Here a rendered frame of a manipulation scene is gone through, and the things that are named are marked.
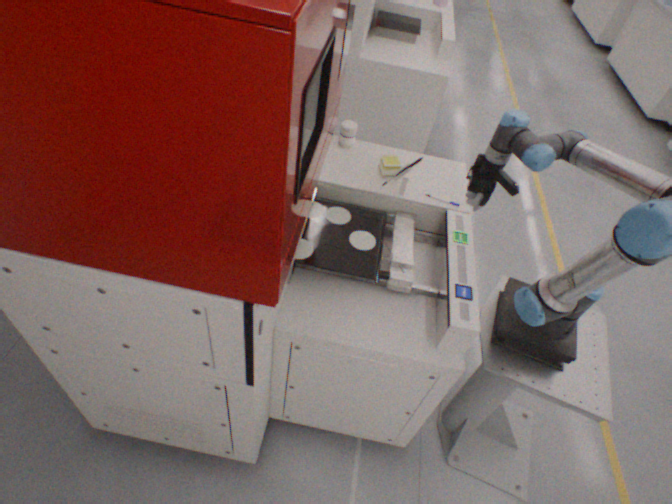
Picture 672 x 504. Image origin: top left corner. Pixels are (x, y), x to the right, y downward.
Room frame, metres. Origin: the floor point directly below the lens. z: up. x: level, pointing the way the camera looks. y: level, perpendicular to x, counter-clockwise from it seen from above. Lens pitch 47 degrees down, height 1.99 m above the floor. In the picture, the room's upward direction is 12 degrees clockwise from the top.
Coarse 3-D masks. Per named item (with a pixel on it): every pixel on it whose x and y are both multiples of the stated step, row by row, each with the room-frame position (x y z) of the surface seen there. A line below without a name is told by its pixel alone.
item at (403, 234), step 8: (400, 224) 1.27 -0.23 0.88; (408, 224) 1.28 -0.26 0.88; (400, 232) 1.22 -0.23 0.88; (408, 232) 1.23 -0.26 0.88; (392, 240) 1.18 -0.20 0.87; (400, 240) 1.18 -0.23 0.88; (408, 240) 1.18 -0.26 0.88; (392, 248) 1.12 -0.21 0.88; (400, 248) 1.13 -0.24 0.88; (408, 248) 1.14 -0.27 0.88; (408, 256) 1.10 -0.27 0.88; (408, 272) 1.02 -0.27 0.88; (392, 288) 0.95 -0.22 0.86; (400, 288) 0.95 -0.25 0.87; (408, 288) 0.95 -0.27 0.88
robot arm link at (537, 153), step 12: (528, 132) 1.11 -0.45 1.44; (516, 144) 1.09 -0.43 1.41; (528, 144) 1.07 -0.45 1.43; (540, 144) 1.06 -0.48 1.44; (552, 144) 1.08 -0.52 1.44; (516, 156) 1.08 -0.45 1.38; (528, 156) 1.04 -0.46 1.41; (540, 156) 1.03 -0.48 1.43; (552, 156) 1.04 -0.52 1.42; (540, 168) 1.03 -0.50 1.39
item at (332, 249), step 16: (352, 208) 1.28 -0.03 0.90; (320, 224) 1.15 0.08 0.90; (336, 224) 1.17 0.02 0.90; (352, 224) 1.19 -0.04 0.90; (368, 224) 1.21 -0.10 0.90; (320, 240) 1.07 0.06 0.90; (336, 240) 1.09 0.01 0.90; (320, 256) 0.99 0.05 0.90; (336, 256) 1.01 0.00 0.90; (352, 256) 1.02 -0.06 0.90; (368, 256) 1.04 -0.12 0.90; (352, 272) 0.95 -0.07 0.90; (368, 272) 0.96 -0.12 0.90
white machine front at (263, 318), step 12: (252, 312) 0.52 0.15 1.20; (264, 312) 0.60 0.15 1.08; (276, 312) 0.75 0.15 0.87; (252, 324) 0.52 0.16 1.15; (264, 324) 0.61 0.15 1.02; (252, 336) 0.52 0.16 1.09; (264, 336) 0.61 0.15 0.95; (252, 348) 0.52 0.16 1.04; (264, 348) 0.61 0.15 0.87; (252, 360) 0.52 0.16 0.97; (252, 372) 0.52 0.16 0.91; (252, 384) 0.52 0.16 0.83
